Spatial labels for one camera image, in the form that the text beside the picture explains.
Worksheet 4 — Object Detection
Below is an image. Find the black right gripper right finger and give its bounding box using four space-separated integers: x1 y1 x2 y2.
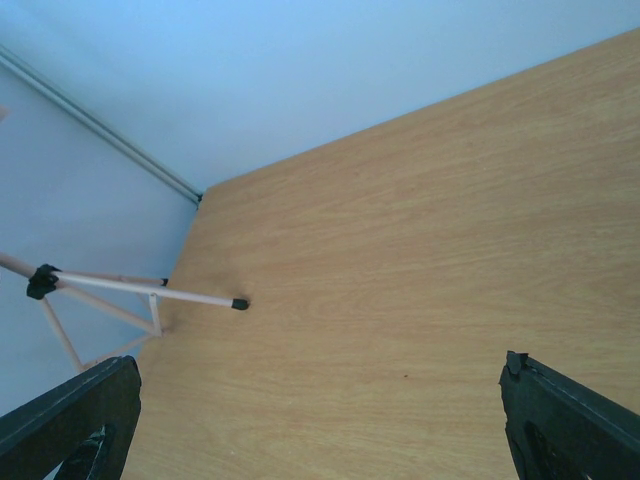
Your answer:
499 351 639 479

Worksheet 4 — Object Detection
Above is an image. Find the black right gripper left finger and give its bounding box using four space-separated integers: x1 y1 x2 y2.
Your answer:
1 356 142 479

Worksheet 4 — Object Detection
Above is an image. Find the pink music stand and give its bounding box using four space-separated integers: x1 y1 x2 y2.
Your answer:
0 104 253 374

